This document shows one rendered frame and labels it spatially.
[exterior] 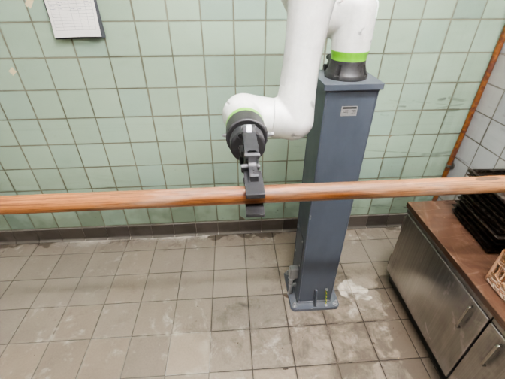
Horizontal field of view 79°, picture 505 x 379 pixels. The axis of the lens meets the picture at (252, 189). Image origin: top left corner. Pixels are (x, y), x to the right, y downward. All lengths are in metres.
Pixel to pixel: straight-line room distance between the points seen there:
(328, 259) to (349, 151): 0.60
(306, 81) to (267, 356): 1.29
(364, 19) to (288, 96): 0.44
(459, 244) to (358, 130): 0.66
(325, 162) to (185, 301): 1.11
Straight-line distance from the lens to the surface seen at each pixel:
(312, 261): 1.57
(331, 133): 1.17
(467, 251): 1.53
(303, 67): 0.77
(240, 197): 0.49
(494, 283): 1.42
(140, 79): 1.76
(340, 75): 1.14
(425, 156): 2.24
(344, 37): 1.13
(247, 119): 0.67
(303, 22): 0.77
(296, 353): 1.69
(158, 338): 1.77
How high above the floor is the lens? 1.48
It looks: 34 degrees down
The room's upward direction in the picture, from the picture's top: straight up
